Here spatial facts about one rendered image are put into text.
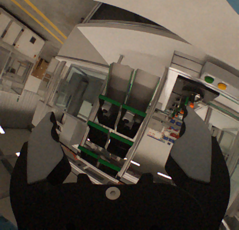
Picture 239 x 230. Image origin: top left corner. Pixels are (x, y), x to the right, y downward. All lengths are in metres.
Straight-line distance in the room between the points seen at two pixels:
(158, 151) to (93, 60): 10.56
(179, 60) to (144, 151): 11.01
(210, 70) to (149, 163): 11.37
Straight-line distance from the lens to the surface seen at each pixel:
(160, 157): 11.63
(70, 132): 1.73
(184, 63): 0.61
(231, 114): 0.97
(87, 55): 1.68
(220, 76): 0.57
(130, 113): 0.63
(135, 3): 0.51
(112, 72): 0.76
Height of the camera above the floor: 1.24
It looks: level
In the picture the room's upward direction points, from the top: 156 degrees counter-clockwise
